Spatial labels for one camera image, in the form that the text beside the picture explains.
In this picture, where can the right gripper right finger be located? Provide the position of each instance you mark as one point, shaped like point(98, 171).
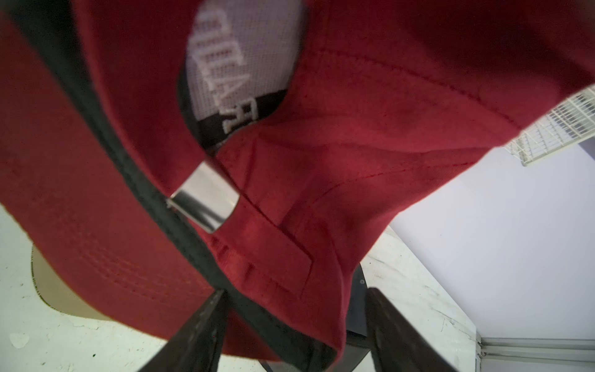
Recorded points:
point(395, 345)

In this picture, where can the white wire wall basket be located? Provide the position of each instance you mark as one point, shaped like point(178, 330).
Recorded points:
point(569, 123)

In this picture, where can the dark grey baseball cap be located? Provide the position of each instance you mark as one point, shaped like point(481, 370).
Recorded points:
point(314, 355)

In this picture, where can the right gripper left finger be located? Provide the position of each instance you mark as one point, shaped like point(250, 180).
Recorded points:
point(197, 346)

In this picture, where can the red baseball cap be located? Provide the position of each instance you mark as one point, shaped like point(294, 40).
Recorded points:
point(158, 151)

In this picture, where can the tan dark-brim baseball cap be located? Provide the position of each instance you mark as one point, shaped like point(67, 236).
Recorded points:
point(55, 293)

